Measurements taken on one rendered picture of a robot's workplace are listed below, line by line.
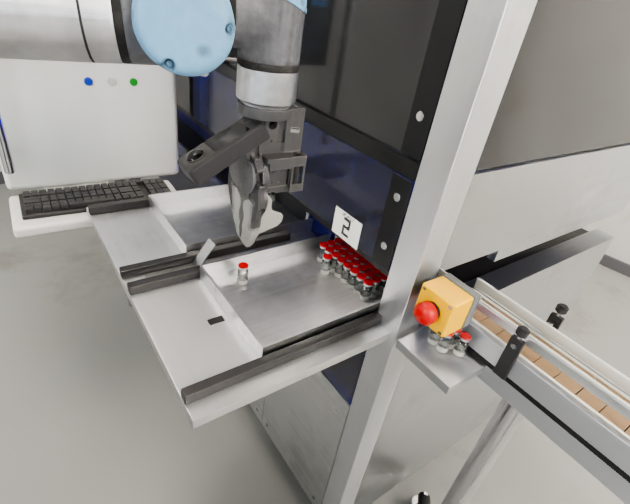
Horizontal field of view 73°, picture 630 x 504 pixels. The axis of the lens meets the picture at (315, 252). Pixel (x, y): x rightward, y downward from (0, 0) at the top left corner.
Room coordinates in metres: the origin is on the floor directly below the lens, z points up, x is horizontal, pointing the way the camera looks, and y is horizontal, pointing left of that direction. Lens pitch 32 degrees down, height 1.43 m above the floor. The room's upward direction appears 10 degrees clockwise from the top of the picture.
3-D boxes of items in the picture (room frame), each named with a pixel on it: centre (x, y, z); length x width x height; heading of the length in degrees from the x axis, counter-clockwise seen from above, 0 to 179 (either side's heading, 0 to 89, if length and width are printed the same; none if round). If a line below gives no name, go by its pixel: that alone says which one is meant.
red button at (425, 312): (0.57, -0.20, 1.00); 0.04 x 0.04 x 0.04; 40
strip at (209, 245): (0.71, 0.27, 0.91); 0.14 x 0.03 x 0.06; 131
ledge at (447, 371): (0.61, -0.28, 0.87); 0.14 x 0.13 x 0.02; 130
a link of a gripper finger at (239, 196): (0.56, 0.10, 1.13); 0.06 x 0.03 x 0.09; 130
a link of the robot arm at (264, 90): (0.55, 0.10, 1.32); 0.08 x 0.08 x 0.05
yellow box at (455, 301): (0.59, -0.24, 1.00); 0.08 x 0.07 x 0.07; 130
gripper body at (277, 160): (0.55, 0.09, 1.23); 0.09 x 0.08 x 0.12; 130
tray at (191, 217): (0.97, 0.23, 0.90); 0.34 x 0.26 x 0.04; 130
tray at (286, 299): (0.71, 0.01, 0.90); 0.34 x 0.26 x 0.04; 131
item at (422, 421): (1.73, 0.10, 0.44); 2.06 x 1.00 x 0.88; 40
